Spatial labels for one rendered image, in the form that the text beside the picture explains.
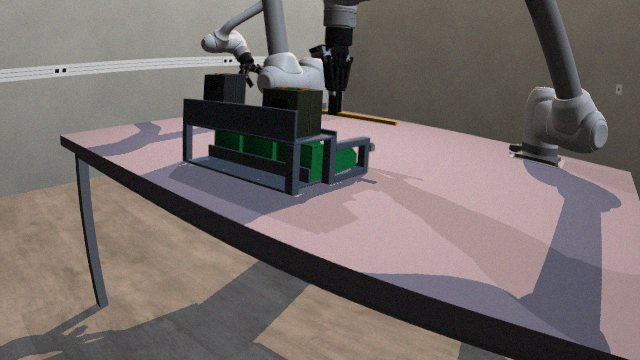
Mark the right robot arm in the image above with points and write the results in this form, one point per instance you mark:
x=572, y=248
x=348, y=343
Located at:
x=283, y=69

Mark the green open bin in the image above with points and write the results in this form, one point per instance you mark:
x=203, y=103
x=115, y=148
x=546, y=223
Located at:
x=228, y=140
x=311, y=156
x=259, y=147

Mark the yellow bar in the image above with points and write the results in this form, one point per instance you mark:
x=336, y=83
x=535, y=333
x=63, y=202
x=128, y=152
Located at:
x=389, y=122

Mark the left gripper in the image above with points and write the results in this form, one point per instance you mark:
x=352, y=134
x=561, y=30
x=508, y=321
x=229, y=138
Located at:
x=338, y=40

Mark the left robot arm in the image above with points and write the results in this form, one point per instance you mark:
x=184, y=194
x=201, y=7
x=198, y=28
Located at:
x=575, y=123

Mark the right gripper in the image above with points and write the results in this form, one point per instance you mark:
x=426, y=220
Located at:
x=246, y=59

